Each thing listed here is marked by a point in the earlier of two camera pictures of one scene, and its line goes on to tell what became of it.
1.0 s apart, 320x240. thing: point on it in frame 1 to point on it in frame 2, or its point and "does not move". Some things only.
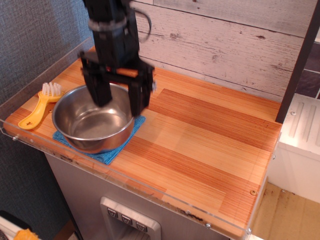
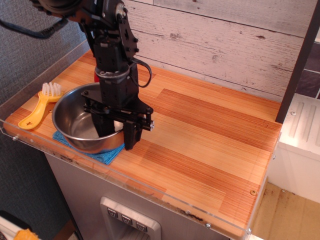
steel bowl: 92,128 does not move
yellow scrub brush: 51,92 does not move
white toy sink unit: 294,164 does not move
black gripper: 117,54 to 119,100
